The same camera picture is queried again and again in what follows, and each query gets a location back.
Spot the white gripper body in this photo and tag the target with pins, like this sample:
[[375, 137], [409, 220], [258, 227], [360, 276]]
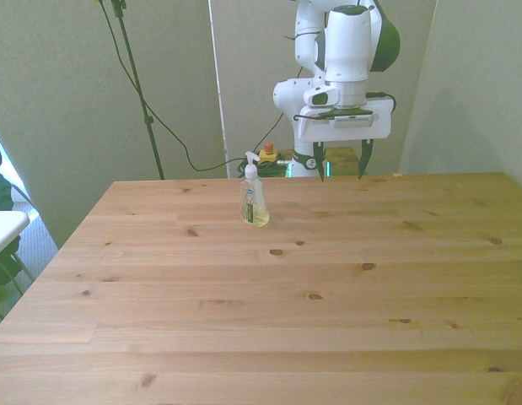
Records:
[[347, 125]]

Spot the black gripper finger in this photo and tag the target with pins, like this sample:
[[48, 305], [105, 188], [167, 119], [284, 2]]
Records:
[[319, 160], [364, 158]]

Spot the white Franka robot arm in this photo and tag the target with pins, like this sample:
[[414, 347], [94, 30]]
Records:
[[344, 46]]

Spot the clear sanitizer pump bottle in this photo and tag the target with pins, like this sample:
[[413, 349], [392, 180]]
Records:
[[253, 198]]

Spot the yellow emergency stop button box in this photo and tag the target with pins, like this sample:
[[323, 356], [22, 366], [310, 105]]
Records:
[[268, 154]]

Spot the white folding chair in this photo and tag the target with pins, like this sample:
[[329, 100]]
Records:
[[5, 230]]

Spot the dark green plant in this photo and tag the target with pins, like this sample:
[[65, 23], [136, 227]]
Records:
[[1, 219]]

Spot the black camera stand pole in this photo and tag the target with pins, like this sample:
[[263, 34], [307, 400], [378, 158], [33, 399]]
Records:
[[137, 86]]

